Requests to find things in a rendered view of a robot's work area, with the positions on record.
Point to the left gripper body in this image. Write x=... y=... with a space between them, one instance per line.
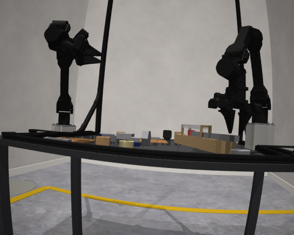
x=236 y=95

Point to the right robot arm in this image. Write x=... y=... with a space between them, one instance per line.
x=55 y=40

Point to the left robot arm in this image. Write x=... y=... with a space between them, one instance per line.
x=248 y=39

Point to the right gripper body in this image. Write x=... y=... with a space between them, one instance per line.
x=73 y=49

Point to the cream roll of tape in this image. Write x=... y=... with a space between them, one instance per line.
x=128 y=144

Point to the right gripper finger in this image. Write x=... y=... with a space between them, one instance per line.
x=90 y=60
x=88 y=50

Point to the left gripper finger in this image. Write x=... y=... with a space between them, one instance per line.
x=229 y=116
x=244 y=119

